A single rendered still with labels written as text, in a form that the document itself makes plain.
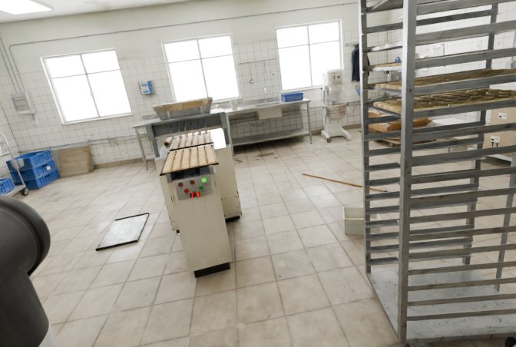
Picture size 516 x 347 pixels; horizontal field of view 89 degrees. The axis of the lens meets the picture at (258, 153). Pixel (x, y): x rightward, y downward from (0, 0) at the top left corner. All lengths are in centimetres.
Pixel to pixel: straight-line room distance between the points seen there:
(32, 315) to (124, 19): 599
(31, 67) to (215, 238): 558
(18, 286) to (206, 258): 192
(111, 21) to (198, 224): 493
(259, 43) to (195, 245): 457
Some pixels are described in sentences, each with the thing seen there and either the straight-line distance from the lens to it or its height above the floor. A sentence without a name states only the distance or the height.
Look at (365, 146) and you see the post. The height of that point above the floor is 100.
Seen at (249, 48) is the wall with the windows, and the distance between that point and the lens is 584.
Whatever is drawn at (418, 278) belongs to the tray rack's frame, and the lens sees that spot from 203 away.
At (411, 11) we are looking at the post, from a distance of 111.
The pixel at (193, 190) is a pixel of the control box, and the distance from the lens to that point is 191.
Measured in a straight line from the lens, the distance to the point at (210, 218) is 204.
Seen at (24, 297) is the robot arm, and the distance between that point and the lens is 35.
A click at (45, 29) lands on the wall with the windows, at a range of 676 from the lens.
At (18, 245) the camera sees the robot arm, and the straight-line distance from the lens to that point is 34.
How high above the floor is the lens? 145
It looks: 16 degrees down
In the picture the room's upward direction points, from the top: 8 degrees counter-clockwise
